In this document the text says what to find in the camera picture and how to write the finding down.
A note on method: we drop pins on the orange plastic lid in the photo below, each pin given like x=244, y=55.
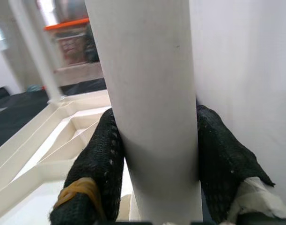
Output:
x=68, y=23

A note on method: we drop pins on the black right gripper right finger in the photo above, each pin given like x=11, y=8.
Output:
x=222, y=164

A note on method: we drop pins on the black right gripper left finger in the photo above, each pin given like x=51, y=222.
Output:
x=98, y=159

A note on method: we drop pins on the yellow rubber band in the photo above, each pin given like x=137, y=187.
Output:
x=75, y=187

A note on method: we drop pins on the beige cloth covered table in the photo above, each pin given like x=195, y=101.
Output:
x=79, y=72

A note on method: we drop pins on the white plastic table top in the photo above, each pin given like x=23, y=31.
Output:
x=28, y=140

